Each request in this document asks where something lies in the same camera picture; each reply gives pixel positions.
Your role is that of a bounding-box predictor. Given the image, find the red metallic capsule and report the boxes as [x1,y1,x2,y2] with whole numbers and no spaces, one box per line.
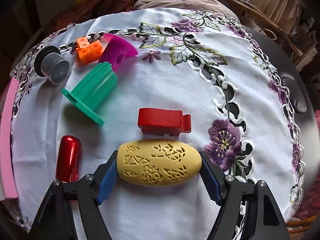
[55,135,81,183]

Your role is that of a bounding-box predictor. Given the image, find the yellow carved egg toy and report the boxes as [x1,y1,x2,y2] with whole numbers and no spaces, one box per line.
[117,139,202,187]

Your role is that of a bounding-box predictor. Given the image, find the red block toy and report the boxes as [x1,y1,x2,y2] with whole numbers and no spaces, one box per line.
[137,108,191,136]

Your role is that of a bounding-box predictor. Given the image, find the green flanged cylinder toy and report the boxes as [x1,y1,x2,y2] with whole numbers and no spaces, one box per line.
[62,62,118,127]

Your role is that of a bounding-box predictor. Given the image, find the orange cube blocks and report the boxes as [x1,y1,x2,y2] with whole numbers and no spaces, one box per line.
[76,37,104,64]

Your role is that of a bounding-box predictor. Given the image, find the magenta funnel toy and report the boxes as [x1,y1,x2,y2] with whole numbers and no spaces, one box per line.
[98,33,138,71]

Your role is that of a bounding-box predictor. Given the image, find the dark grey cylinder cup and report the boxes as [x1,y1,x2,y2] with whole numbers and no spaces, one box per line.
[34,46,71,86]

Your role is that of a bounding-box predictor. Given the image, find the white embroidered floral tablecloth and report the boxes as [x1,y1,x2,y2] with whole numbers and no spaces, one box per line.
[10,8,304,239]

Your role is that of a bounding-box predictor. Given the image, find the black headrest cushion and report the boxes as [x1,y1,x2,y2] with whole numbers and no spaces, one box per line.
[281,76,307,114]

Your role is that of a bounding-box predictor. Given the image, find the pink shallow cardboard box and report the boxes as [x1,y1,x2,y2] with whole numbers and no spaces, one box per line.
[0,77,19,201]

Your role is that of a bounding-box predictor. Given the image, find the wooden side table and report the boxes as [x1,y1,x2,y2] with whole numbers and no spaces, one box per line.
[218,0,318,69]

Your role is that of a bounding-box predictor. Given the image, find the rust brown quilted jacket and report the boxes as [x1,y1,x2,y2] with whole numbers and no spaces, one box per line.
[44,0,138,35]

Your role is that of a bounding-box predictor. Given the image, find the pink beige duvet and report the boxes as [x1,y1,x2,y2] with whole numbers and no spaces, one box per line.
[133,0,238,20]

